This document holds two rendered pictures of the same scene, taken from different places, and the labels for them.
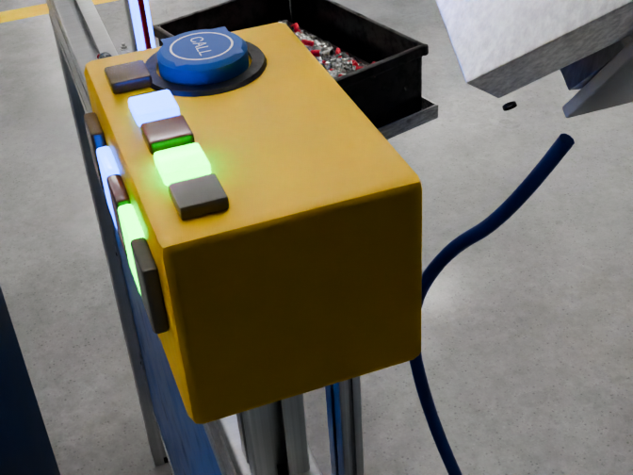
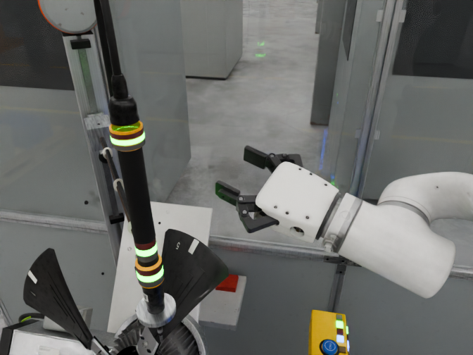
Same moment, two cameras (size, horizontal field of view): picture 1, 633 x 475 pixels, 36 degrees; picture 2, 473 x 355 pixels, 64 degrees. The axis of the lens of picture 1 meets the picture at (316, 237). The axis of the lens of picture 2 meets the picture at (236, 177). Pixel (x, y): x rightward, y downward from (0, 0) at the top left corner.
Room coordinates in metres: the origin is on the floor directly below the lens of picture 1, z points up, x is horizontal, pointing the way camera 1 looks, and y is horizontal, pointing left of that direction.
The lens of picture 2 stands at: (1.08, 0.12, 2.02)
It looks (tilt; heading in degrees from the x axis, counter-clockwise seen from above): 32 degrees down; 208
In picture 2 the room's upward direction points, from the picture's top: straight up
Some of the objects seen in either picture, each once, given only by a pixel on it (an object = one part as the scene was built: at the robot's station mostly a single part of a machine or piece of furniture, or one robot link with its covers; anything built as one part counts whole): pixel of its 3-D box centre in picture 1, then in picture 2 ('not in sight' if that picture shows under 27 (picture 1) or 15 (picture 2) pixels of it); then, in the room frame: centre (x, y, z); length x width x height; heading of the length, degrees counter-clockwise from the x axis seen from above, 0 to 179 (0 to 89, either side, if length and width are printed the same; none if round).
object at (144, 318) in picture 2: not in sight; (152, 289); (0.74, -0.23, 1.50); 0.09 x 0.07 x 0.10; 53
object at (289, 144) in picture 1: (244, 213); (326, 345); (0.36, 0.03, 1.02); 0.16 x 0.10 x 0.11; 18
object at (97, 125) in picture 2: not in sight; (99, 132); (0.37, -0.72, 1.54); 0.10 x 0.07 x 0.09; 53
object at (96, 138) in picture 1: (99, 151); not in sight; (0.38, 0.09, 1.04); 0.02 x 0.01 x 0.03; 18
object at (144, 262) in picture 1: (149, 286); not in sight; (0.28, 0.06, 1.04); 0.02 x 0.01 x 0.03; 18
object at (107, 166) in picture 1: (113, 188); not in sight; (0.35, 0.08, 1.04); 0.02 x 0.01 x 0.03; 18
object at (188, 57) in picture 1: (203, 59); (329, 347); (0.40, 0.04, 1.08); 0.04 x 0.04 x 0.02
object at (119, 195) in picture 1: (123, 217); not in sight; (0.33, 0.08, 1.04); 0.02 x 0.01 x 0.03; 18
